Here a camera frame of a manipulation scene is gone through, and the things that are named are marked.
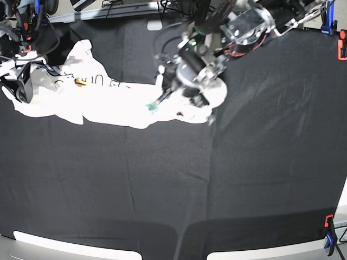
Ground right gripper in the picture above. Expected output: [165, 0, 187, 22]
[1, 54, 46, 103]

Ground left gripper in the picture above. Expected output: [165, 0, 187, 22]
[146, 54, 216, 125]

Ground white printed t-shirt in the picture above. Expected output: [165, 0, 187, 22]
[1, 40, 227, 129]

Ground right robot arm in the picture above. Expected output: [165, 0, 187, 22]
[1, 1, 60, 103]

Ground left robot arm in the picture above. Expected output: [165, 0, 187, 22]
[147, 1, 333, 123]

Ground red clamp top left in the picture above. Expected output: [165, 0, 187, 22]
[17, 22, 34, 54]

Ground black table cloth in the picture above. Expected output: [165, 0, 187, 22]
[1, 29, 346, 259]

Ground blue clamp top right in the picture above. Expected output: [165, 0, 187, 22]
[320, 1, 338, 35]

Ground red clamp top right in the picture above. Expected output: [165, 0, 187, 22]
[337, 30, 347, 61]

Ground red blue clamp bottom right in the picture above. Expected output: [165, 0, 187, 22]
[324, 214, 337, 257]

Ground black red cable bundle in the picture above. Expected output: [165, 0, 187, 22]
[194, 0, 235, 34]

